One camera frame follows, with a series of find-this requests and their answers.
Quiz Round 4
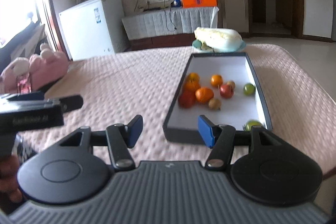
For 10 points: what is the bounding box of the small green tomato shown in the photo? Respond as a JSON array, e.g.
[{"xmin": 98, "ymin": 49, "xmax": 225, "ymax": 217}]
[{"xmin": 243, "ymin": 120, "xmax": 263, "ymax": 131}]

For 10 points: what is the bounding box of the tan longan fruit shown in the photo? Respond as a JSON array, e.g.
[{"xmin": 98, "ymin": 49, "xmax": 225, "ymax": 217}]
[
  {"xmin": 226, "ymin": 81, "xmax": 236, "ymax": 90},
  {"xmin": 208, "ymin": 98, "xmax": 222, "ymax": 110}
]

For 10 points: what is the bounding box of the orange mandarin with stem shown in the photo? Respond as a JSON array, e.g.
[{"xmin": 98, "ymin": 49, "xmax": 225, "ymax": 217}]
[{"xmin": 195, "ymin": 87, "xmax": 214, "ymax": 104}]

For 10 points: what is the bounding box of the small red apple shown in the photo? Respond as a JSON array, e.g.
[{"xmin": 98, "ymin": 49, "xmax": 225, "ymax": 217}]
[{"xmin": 219, "ymin": 84, "xmax": 234, "ymax": 99}]

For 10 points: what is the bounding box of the wrinkled red apple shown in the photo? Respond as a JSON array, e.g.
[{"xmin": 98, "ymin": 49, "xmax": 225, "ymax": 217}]
[{"xmin": 178, "ymin": 90, "xmax": 196, "ymax": 109}]

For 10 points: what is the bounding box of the yellow orange tomato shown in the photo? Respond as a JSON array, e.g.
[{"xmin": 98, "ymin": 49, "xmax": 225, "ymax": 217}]
[{"xmin": 210, "ymin": 75, "xmax": 223, "ymax": 88}]

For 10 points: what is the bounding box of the large orange mandarin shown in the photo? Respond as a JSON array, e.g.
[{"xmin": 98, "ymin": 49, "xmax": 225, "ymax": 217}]
[{"xmin": 182, "ymin": 80, "xmax": 201, "ymax": 93}]

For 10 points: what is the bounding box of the person's left hand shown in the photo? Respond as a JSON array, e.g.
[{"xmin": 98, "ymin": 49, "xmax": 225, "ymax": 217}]
[{"xmin": 1, "ymin": 155, "xmax": 23, "ymax": 203}]

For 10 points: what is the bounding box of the pink plush toy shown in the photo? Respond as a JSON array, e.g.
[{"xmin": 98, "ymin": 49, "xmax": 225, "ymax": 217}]
[{"xmin": 1, "ymin": 43, "xmax": 68, "ymax": 94}]

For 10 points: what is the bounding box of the pink quilted tablecloth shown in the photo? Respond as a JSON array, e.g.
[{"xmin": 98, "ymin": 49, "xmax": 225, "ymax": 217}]
[{"xmin": 22, "ymin": 44, "xmax": 335, "ymax": 174}]

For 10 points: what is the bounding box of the grey white cardboard box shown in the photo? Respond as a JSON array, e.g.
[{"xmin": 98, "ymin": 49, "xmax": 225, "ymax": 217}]
[{"xmin": 162, "ymin": 52, "xmax": 273, "ymax": 145}]

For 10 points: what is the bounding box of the white chest freezer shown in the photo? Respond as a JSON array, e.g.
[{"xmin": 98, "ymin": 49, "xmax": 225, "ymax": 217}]
[{"xmin": 59, "ymin": 0, "xmax": 130, "ymax": 61}]

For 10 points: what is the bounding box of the light blue plate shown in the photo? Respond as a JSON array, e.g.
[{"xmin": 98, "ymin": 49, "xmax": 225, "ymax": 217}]
[{"xmin": 192, "ymin": 40, "xmax": 246, "ymax": 53}]

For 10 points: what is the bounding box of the napa cabbage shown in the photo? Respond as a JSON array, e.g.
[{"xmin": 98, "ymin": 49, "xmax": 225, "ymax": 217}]
[{"xmin": 194, "ymin": 27, "xmax": 243, "ymax": 50}]

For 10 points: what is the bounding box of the cabinet with white cloth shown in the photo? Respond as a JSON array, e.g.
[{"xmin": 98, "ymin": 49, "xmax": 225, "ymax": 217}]
[{"xmin": 122, "ymin": 6, "xmax": 219, "ymax": 51}]

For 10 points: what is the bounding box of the blue glass bottle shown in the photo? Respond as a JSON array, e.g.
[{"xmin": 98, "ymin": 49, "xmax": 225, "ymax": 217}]
[{"xmin": 171, "ymin": 0, "xmax": 182, "ymax": 7}]

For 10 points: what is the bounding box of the black hanging cable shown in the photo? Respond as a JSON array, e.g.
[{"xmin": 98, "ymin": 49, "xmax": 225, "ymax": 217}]
[{"xmin": 164, "ymin": 8, "xmax": 178, "ymax": 31}]

